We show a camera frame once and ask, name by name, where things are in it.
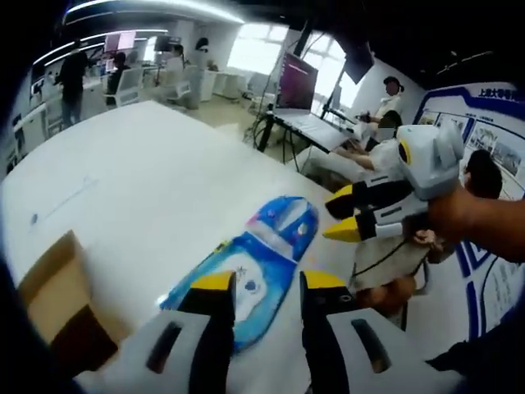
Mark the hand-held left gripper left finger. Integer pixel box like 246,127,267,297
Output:
77,269,239,394

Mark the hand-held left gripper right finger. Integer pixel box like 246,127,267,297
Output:
299,270,465,394

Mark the dark blue tissue pack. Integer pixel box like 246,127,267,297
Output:
244,195,320,263

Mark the brown cardboard shoe box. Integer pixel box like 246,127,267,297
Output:
18,229,136,370

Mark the light blue wet wipes pack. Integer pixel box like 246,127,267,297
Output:
158,231,299,355

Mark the person's right hand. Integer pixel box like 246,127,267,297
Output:
403,191,500,252

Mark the person's dark clothing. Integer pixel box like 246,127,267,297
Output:
426,328,525,394

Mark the black hanging monitor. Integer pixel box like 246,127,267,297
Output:
342,40,377,85

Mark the open laptop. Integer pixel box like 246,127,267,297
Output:
272,52,360,155

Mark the white office chair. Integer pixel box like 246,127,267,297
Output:
162,80,194,108
104,67,143,108

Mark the pink lit monitor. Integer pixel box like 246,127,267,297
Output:
104,32,136,53

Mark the blue white wall poster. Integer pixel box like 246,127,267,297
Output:
409,81,525,341

